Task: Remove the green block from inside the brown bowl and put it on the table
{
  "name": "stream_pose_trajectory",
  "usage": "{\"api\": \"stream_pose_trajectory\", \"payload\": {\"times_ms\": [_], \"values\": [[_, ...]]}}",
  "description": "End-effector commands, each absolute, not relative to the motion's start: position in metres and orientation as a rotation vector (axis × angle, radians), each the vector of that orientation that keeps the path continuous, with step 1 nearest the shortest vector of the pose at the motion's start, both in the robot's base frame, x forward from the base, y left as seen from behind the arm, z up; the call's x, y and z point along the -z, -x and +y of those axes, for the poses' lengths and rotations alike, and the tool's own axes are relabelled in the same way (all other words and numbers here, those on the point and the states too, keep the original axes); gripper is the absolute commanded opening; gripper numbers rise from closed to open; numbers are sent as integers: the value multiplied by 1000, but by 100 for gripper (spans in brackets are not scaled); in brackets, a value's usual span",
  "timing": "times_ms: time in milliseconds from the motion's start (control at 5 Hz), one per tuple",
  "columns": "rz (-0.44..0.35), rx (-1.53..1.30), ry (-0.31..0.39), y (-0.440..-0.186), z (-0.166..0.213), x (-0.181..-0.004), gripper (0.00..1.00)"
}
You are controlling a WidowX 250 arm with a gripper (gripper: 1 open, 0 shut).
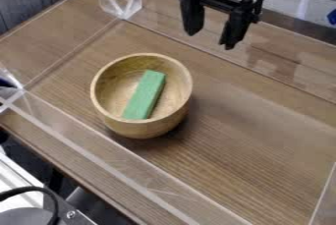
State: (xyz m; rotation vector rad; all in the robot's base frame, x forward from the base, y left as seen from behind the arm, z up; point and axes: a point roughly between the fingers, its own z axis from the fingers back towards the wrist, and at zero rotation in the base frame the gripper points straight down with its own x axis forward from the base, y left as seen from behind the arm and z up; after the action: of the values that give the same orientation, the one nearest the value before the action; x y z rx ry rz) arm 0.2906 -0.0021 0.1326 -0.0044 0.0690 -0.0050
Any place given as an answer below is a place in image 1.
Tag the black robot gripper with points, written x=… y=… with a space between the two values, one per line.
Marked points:
x=242 y=12

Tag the green rectangular block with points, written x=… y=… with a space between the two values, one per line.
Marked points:
x=142 y=100

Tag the brown wooden bowl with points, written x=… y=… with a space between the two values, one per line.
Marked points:
x=113 y=86

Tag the white container in background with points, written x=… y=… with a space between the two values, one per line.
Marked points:
x=313 y=11

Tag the blue object at right edge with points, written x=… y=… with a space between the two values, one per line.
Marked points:
x=330 y=17

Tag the clear acrylic corner bracket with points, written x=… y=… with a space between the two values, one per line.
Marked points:
x=120 y=8

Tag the clear acrylic bracket left edge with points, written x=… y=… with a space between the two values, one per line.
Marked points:
x=10 y=88

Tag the grey metal bracket with screw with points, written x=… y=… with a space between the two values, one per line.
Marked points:
x=69 y=215

